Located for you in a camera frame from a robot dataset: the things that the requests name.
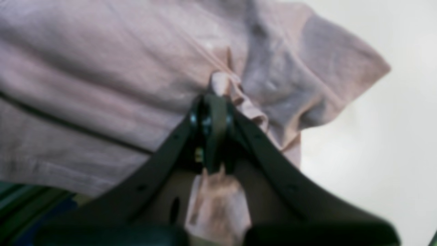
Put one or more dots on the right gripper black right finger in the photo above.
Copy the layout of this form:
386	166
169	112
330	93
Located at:
286	207

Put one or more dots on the mauve t-shirt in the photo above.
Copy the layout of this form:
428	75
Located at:
90	89

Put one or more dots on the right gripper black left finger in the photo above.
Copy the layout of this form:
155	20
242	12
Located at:
145	208

